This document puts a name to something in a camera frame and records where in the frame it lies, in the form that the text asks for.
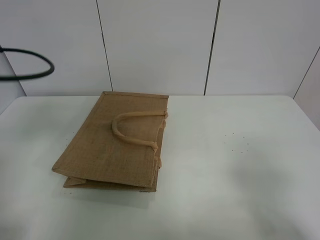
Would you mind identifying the black cable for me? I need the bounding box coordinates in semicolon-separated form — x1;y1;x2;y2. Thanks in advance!
0;45;56;81

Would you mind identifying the brown linen tote bag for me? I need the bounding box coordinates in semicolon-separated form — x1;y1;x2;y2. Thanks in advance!
52;91;169;193

